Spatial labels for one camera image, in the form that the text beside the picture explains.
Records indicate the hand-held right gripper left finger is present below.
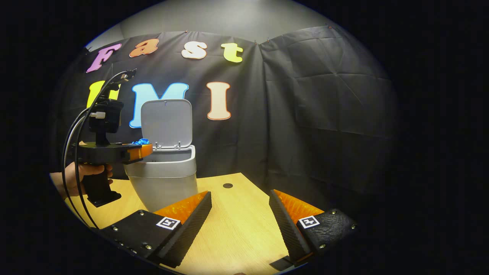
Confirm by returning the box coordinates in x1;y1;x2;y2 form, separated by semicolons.
100;190;213;269

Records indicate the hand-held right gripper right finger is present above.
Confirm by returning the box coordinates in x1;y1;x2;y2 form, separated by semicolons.
269;190;361;268

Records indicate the black backdrop cloth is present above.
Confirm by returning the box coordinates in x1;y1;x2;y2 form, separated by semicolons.
53;25;398;199

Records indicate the black cable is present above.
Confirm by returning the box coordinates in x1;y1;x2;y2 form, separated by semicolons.
62;70;137;230
73;109;100;230

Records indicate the white desktop garbage bin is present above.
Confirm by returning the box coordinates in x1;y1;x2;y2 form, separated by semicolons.
123;99;198;213

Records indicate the wooden desktop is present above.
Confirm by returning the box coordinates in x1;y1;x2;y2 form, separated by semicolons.
63;173;302;275

